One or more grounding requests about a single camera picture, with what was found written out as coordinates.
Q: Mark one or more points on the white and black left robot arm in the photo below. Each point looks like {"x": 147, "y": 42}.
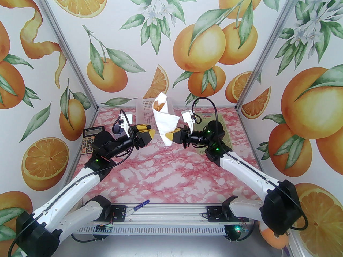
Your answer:
{"x": 69, "y": 189}

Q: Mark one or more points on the purple mug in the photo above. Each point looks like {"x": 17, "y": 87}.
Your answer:
{"x": 115, "y": 129}

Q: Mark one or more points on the white paper napkin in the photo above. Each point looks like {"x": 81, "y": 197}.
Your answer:
{"x": 166, "y": 122}

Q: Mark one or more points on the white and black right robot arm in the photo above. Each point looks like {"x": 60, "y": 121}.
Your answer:
{"x": 241, "y": 167}

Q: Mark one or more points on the blue and white pen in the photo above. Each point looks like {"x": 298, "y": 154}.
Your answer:
{"x": 141, "y": 204}

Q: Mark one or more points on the aluminium front rail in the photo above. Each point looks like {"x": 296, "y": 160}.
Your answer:
{"x": 171, "y": 215}

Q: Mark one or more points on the green plastic basket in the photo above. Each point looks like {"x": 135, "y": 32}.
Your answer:
{"x": 227, "y": 135}

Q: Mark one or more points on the small circuit board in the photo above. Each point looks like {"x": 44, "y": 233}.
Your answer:
{"x": 104, "y": 227}
{"x": 241, "y": 229}

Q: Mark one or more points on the white perforated plastic basket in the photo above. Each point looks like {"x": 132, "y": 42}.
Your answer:
{"x": 144, "y": 111}

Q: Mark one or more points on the aluminium frame post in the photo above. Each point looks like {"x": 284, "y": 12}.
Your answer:
{"x": 270, "y": 49}
{"x": 68, "y": 49}

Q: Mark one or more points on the orange fish plush toy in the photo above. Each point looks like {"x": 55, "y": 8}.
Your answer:
{"x": 268, "y": 240}

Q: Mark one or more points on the black and gold calculator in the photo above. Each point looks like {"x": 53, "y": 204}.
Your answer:
{"x": 87, "y": 143}

